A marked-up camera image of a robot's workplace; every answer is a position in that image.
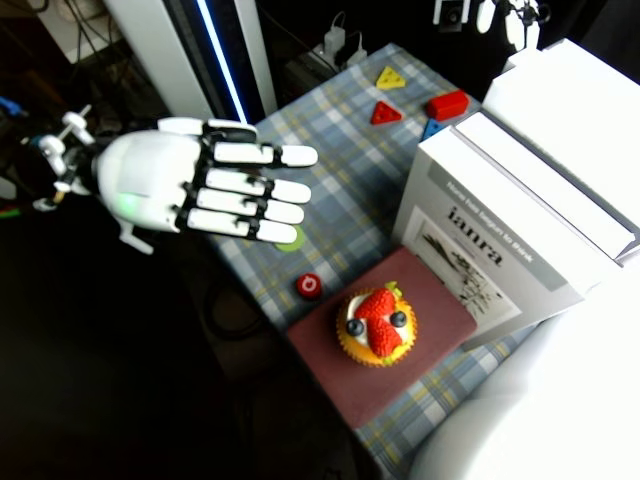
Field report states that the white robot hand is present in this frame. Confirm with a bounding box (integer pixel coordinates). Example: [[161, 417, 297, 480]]
[[92, 117, 320, 245]]

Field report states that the dark red mat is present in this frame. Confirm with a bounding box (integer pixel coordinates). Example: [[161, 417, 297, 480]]
[[286, 247, 479, 430]]

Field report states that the white box with print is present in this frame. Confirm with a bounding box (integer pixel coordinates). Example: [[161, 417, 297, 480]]
[[391, 124, 627, 352]]

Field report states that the white tower with blue light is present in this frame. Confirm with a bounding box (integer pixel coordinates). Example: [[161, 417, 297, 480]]
[[102, 0, 279, 125]]

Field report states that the blue plaid tablecloth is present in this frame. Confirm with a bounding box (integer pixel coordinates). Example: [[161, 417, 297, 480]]
[[207, 42, 544, 480]]

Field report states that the grey power strip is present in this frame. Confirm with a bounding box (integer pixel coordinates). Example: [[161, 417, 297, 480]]
[[284, 43, 352, 77]]

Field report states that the red round button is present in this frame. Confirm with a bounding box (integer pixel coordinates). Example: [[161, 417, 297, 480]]
[[295, 272, 324, 302]]

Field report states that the white plug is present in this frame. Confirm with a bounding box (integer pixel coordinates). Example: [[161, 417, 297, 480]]
[[344, 30, 370, 67]]

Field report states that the red triangular toy block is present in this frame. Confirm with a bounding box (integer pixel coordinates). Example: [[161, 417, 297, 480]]
[[369, 100, 404, 127]]

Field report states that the yellow triangular toy block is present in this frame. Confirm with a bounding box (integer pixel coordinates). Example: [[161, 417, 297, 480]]
[[375, 65, 407, 92]]

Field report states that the toy cupcake with strawberries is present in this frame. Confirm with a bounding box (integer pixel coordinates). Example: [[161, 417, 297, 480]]
[[335, 280, 419, 369]]

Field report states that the blue toy block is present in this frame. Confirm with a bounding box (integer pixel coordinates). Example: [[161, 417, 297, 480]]
[[420, 118, 449, 144]]

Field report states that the red rectangular toy block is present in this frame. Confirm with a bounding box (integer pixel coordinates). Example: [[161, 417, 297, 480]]
[[425, 89, 471, 122]]

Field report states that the white oval piece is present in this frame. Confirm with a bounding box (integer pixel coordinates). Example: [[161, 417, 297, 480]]
[[475, 0, 498, 35], [503, 3, 545, 52]]

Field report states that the green ring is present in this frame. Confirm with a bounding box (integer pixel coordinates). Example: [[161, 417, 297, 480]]
[[273, 224, 308, 254]]

